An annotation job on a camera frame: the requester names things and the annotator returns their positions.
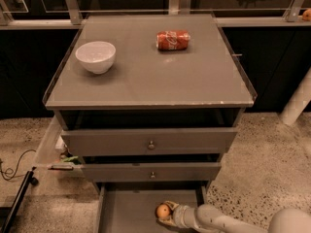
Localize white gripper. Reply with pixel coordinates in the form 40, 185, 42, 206
158, 201, 197, 228

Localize orange fruit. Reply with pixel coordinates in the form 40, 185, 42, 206
155, 204, 171, 219

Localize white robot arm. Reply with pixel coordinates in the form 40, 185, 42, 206
155, 201, 311, 233

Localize middle grey drawer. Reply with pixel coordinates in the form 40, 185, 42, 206
82, 162, 221, 183

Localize bottom grey open drawer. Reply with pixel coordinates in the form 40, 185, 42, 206
94, 182, 206, 233

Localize top grey drawer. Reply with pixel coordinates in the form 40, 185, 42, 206
61, 128, 237, 156

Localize grey drawer cabinet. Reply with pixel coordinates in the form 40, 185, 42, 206
42, 14, 258, 233

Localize black metal stand leg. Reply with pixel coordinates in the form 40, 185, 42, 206
0, 170, 38, 233

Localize white ceramic bowl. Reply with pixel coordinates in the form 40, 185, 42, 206
75, 41, 117, 74

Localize red soda can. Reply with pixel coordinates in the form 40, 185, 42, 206
155, 30, 190, 50

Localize orange object on ledge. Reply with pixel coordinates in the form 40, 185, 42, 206
302, 9, 311, 21

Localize black cable on floor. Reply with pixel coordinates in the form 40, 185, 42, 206
0, 149, 37, 182

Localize white cylindrical post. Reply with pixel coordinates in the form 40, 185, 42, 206
280, 68, 311, 125

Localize metal railing frame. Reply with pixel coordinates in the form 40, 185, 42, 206
0, 0, 311, 30

